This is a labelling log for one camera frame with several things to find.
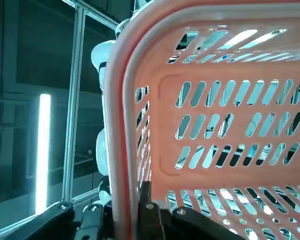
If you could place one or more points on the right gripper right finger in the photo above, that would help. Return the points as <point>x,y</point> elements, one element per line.
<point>150,220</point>

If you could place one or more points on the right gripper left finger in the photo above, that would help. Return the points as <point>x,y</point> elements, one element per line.
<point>40,225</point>

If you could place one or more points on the small pink slatted basket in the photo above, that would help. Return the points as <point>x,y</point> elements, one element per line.
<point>215,70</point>

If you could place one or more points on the ceiling light strip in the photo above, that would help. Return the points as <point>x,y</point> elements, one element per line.
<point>43,150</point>

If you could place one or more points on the aluminium cage beam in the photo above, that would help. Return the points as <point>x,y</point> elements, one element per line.
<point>73,100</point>

